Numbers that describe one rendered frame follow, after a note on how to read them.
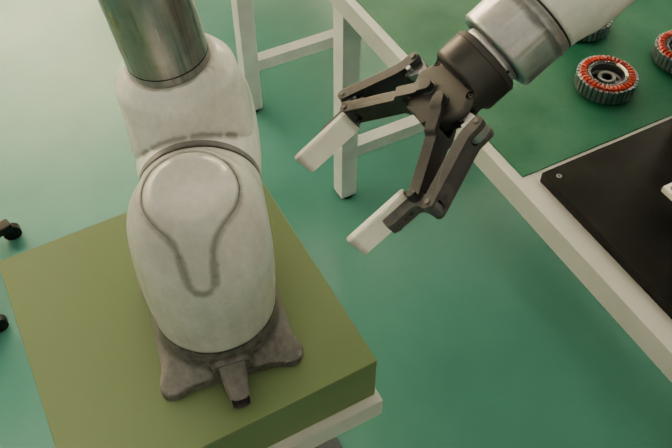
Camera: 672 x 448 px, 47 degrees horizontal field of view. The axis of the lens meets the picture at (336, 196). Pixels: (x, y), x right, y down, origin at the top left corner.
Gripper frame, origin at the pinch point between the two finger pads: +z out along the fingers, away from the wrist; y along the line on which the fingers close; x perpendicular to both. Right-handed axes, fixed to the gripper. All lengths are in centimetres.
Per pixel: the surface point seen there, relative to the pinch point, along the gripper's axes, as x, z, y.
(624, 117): -67, -38, 33
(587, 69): -63, -40, 43
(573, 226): -56, -18, 15
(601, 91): -63, -38, 37
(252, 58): -78, 15, 147
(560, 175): -55, -22, 24
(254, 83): -86, 21, 149
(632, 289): -58, -17, 2
